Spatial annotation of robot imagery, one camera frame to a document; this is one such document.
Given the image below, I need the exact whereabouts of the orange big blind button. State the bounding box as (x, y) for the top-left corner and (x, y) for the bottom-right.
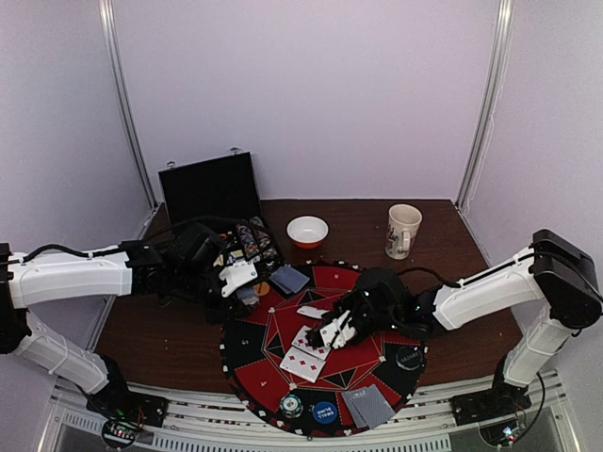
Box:
(253, 282), (270, 297)

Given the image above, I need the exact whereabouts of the aluminium frame post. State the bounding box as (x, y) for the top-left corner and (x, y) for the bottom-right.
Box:
(99, 0), (158, 210)
(456, 0), (515, 215)

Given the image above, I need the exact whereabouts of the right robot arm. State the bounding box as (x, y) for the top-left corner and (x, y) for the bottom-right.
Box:
(306, 229), (602, 416)

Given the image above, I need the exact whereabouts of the blue backed card deck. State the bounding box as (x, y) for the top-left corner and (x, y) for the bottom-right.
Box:
(236, 286), (260, 309)

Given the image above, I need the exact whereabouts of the dealt face-down card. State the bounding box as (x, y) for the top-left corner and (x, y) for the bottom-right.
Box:
(267, 266), (305, 293)
(277, 266), (311, 296)
(368, 384), (395, 429)
(342, 387), (374, 428)

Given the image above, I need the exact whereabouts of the blue small blind button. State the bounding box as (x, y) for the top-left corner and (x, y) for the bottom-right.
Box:
(312, 401), (338, 425)

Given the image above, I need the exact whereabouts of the cream ceramic mug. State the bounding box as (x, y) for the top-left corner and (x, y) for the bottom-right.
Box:
(384, 203), (423, 260)

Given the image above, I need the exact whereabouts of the stack of poker chips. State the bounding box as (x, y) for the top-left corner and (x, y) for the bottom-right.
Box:
(279, 394), (303, 419)

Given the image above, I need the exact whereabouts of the black poker chip case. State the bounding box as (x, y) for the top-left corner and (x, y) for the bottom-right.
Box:
(159, 152), (284, 270)

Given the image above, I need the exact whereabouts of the white bowl orange outside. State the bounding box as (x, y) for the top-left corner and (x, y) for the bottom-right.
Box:
(286, 216), (329, 250)

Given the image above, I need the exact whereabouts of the face-up diamonds card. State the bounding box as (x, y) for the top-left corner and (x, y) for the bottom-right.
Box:
(291, 326), (331, 361)
(280, 347), (329, 383)

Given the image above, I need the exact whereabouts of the right aluminium frame post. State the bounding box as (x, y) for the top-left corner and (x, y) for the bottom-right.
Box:
(456, 0), (515, 215)

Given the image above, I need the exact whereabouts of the chip row in case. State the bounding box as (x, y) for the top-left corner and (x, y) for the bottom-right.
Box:
(236, 224), (261, 262)
(250, 217), (279, 260)

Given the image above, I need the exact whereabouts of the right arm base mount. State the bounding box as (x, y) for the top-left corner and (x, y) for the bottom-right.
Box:
(450, 389), (531, 448)

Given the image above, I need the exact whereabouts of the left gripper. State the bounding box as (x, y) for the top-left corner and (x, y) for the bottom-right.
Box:
(172, 264), (251, 325)

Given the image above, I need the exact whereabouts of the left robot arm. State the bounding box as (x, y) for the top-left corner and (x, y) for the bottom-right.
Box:
(1, 223), (258, 418)

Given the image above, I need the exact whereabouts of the round red black poker mat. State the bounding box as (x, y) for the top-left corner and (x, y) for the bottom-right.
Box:
(220, 261), (427, 437)

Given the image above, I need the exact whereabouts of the dice and buttons pile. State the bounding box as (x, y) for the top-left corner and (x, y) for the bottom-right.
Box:
(216, 231), (238, 252)

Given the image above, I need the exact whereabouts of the left aluminium frame post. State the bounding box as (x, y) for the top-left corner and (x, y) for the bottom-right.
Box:
(99, 0), (158, 210)

